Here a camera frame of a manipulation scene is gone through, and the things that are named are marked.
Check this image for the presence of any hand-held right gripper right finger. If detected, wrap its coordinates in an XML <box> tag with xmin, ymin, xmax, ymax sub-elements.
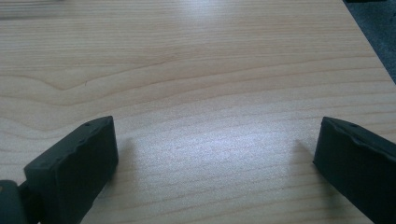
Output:
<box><xmin>312</xmin><ymin>116</ymin><xmax>396</xmax><ymax>224</ymax></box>

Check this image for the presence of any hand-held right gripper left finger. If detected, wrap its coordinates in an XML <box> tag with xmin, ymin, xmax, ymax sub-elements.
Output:
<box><xmin>23</xmin><ymin>115</ymin><xmax>120</xmax><ymax>224</ymax></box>

